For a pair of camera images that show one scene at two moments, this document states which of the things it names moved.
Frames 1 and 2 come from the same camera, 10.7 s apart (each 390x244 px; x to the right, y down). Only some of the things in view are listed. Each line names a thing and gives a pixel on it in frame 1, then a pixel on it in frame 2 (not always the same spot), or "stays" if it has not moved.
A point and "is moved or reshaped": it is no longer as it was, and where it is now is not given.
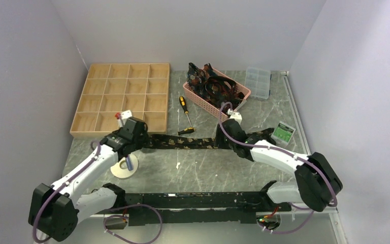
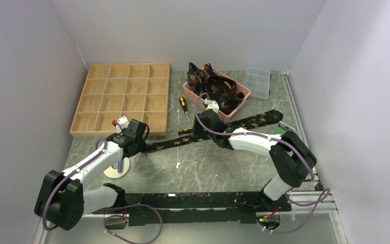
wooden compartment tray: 143,88 stays
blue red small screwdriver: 129,162 -> 121,166
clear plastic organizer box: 258,81 stays
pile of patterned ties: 212,88 stays
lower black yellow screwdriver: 186,130 stays
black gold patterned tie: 165,142 is moved or reshaped
